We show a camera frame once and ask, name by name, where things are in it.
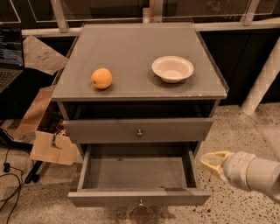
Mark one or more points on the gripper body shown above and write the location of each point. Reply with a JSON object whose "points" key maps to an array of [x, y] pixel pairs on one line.
{"points": [[236, 170]]}

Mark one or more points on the grey drawer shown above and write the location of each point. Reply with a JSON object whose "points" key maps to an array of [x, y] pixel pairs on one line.
{"points": [[114, 131], [135, 174]]}

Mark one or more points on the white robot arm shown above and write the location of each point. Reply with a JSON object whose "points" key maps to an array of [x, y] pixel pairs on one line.
{"points": [[245, 171]]}

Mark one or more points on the grey top drawer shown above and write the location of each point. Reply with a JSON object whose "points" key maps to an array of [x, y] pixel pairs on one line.
{"points": [[114, 131]]}

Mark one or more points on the grey drawer cabinet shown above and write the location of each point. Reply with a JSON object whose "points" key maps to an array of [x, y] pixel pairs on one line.
{"points": [[128, 51]]}

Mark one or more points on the round floor drain cover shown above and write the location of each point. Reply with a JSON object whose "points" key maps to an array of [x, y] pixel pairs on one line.
{"points": [[140, 214]]}

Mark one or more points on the white bowl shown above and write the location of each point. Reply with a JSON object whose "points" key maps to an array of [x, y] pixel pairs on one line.
{"points": [[172, 69]]}

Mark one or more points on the orange fruit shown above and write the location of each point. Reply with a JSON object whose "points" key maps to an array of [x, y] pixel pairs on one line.
{"points": [[101, 78]]}

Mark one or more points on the open cardboard box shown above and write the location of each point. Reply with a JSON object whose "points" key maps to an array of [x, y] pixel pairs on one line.
{"points": [[42, 126]]}

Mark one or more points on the brown paper sheet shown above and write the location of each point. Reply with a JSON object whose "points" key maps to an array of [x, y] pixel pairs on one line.
{"points": [[40, 56]]}

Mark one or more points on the black laptop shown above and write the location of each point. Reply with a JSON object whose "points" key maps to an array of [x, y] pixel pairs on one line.
{"points": [[11, 56]]}

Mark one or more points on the white diagonal post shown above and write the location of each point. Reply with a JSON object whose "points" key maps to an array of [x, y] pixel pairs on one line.
{"points": [[263, 81]]}

